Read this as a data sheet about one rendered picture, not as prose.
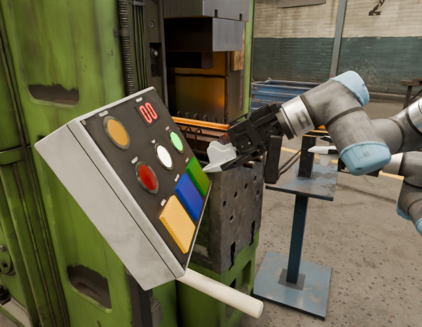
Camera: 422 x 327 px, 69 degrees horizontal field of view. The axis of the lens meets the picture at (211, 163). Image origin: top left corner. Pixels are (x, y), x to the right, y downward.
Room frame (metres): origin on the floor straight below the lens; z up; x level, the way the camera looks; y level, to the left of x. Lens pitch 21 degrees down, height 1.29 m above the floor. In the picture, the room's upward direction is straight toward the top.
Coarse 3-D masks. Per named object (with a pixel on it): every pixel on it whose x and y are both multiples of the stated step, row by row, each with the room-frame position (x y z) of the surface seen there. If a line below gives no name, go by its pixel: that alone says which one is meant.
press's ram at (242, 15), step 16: (176, 0) 1.00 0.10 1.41; (192, 0) 0.97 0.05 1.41; (208, 0) 0.98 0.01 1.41; (224, 0) 1.05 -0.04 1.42; (240, 0) 1.14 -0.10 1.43; (176, 16) 1.01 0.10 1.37; (192, 16) 0.98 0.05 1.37; (208, 16) 0.98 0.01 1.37; (224, 16) 1.05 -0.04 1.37; (240, 16) 1.16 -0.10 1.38
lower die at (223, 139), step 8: (184, 128) 1.14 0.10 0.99; (192, 128) 1.14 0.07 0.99; (208, 128) 1.12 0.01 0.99; (216, 128) 1.10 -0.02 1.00; (192, 136) 1.06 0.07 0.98; (200, 136) 1.06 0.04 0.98; (208, 136) 1.06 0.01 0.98; (216, 136) 1.04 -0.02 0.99; (224, 136) 1.06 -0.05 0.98; (192, 144) 1.04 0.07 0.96; (200, 144) 1.02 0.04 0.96; (208, 144) 1.00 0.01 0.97; (224, 144) 1.06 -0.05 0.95
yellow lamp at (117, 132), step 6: (108, 126) 0.45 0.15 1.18; (114, 126) 0.46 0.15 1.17; (120, 126) 0.47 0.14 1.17; (114, 132) 0.45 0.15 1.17; (120, 132) 0.46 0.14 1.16; (114, 138) 0.44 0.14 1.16; (120, 138) 0.45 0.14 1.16; (126, 138) 0.47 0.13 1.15; (120, 144) 0.44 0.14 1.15; (126, 144) 0.46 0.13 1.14
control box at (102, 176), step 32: (128, 96) 0.58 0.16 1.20; (64, 128) 0.39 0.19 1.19; (96, 128) 0.42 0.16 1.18; (128, 128) 0.50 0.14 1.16; (160, 128) 0.62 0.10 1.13; (64, 160) 0.39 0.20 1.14; (96, 160) 0.39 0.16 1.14; (128, 160) 0.44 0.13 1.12; (160, 160) 0.53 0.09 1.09; (96, 192) 0.39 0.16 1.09; (128, 192) 0.39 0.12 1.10; (160, 192) 0.46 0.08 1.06; (96, 224) 0.39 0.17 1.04; (128, 224) 0.38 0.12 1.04; (160, 224) 0.40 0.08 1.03; (128, 256) 0.38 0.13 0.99; (160, 256) 0.38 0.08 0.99
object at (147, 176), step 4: (140, 168) 0.45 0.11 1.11; (144, 168) 0.46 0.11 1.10; (148, 168) 0.47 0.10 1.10; (140, 172) 0.44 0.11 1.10; (144, 172) 0.45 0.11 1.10; (148, 172) 0.46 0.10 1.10; (152, 172) 0.47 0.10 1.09; (140, 176) 0.43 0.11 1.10; (144, 176) 0.44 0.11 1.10; (148, 176) 0.45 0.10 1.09; (152, 176) 0.46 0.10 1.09; (144, 180) 0.44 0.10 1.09; (148, 180) 0.44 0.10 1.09; (152, 180) 0.45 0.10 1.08; (148, 184) 0.44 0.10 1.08; (152, 184) 0.45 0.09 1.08; (152, 188) 0.44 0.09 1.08
